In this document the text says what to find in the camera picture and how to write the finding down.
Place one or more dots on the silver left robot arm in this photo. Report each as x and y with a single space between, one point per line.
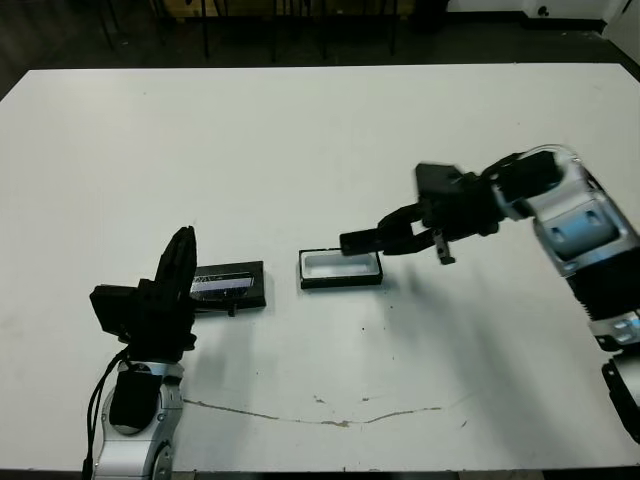
165 400

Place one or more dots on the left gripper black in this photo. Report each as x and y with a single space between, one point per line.
165 330

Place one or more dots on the black box with white insert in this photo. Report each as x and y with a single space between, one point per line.
325 270

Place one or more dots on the black box lid shiny print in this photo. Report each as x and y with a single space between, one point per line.
252 295

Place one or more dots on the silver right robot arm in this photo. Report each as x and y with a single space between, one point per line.
575 220

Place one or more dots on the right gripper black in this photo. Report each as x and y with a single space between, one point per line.
465 215

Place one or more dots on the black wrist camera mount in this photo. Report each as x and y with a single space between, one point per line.
112 310
437 180

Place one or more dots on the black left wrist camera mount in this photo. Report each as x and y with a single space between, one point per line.
112 310

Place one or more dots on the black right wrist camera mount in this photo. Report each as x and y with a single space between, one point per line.
437 180

